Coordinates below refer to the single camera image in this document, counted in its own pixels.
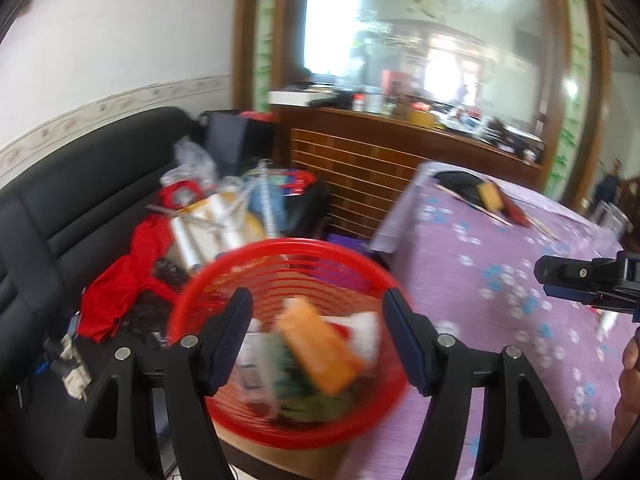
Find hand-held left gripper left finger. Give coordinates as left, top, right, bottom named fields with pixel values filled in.
left=55, top=286, right=254, bottom=480

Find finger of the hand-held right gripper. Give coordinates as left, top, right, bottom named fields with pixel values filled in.
left=544, top=284, right=640, bottom=313
left=533, top=255, right=620, bottom=292

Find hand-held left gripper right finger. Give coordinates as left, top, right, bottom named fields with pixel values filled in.
left=381, top=286, right=583, bottom=480

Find white paper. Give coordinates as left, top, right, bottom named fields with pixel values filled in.
left=345, top=310, right=383, bottom=366

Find orange packet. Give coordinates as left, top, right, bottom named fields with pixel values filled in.
left=275, top=297, right=363, bottom=396

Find red plastic basket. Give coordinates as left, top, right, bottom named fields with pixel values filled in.
left=166, top=239, right=411, bottom=450

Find person's right hand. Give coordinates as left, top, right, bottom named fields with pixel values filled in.
left=611, top=334, right=640, bottom=453

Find red book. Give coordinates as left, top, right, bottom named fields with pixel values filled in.
left=492, top=180, right=533, bottom=228

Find purple floral tablecloth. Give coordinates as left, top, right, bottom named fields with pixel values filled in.
left=345, top=160, right=640, bottom=480

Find dark shiny plastic bag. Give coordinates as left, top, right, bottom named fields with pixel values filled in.
left=120, top=257, right=186, bottom=356

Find white plastic rolls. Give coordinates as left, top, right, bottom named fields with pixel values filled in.
left=170, top=195, right=241, bottom=273

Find small orange box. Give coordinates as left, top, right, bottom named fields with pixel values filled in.
left=475, top=181, right=503, bottom=211

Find purple box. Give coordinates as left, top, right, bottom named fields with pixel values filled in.
left=325, top=232, right=373, bottom=257

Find red cloth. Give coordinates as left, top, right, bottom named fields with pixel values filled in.
left=80, top=215, right=176, bottom=343

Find black pouch on table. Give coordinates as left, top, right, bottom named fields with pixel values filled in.
left=432, top=170, right=488, bottom=208

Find blue bundle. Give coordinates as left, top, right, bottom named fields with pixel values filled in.
left=247, top=185, right=288, bottom=231

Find clear plastic tube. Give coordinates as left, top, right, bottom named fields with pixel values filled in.
left=257, top=160, right=278, bottom=238

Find black bag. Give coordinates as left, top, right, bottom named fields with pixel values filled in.
left=280, top=180, right=331, bottom=241

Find white power adapter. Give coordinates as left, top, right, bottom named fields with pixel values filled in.
left=42, top=332, right=91, bottom=401

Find red plastic bag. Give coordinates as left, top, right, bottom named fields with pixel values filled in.
left=159, top=182, right=206, bottom=211

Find red printed box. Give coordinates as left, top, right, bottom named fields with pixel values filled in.
left=270, top=170, right=316, bottom=196

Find clear plastic bag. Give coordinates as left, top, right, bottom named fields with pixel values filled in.
left=160, top=136, right=218, bottom=196

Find brown wooden cabinet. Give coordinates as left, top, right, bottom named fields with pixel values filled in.
left=272, top=105, right=546, bottom=256

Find black leather sofa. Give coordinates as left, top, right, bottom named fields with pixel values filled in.
left=0, top=106, right=331, bottom=480

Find navy paper bag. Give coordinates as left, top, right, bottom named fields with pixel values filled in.
left=202, top=110, right=276, bottom=178

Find row of bottles and clutter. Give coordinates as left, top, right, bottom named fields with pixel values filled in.
left=310, top=67, right=546, bottom=163

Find flat white box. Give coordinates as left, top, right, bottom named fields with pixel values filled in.
left=268, top=90, right=336, bottom=107

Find large wall mirror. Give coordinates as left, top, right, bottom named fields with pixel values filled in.
left=235, top=0, right=613, bottom=211

